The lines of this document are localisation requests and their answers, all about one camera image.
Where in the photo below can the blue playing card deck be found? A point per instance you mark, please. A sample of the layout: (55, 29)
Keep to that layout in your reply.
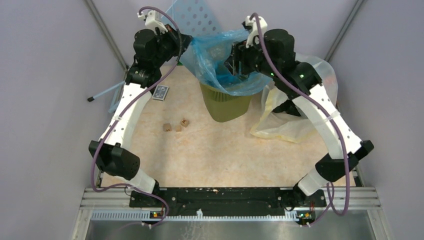
(160, 93)

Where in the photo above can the wooden letter cube H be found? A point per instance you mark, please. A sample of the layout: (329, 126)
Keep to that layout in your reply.
(167, 127)

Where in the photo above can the wooden letter cube M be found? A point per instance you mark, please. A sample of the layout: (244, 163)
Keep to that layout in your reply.
(184, 122)

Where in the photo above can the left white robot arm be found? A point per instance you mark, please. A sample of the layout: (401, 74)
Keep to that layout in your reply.
(110, 153)

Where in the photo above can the blue plastic trash bag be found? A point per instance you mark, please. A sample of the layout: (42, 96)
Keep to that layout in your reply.
(205, 58)

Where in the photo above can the olive green plastic trash bin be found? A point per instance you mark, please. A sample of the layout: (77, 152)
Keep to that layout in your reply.
(223, 107)

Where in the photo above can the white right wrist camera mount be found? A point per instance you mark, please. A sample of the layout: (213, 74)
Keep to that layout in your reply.
(255, 29)

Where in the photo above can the plain wooden cube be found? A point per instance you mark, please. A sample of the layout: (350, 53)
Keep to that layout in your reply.
(178, 128)

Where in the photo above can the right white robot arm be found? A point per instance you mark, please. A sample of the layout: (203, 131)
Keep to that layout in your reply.
(305, 89)

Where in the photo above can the large translucent yellow plastic bag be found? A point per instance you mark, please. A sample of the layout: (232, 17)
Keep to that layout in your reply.
(281, 121)

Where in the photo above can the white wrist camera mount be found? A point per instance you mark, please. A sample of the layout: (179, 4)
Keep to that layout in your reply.
(255, 29)
(153, 22)

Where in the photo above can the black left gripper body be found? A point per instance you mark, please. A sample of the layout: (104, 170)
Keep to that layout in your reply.
(169, 45)

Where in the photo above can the aluminium frame rail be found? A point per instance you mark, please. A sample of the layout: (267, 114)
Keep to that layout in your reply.
(201, 198)

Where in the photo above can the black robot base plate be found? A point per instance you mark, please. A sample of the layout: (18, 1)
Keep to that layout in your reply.
(235, 209)

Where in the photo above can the light blue music stand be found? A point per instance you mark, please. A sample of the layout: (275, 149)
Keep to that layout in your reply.
(190, 17)

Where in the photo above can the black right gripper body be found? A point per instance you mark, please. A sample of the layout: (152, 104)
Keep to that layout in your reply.
(248, 62)

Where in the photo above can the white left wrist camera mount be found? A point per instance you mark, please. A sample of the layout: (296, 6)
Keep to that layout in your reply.
(153, 22)

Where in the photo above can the white toothed cable duct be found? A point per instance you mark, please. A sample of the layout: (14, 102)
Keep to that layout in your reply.
(148, 216)

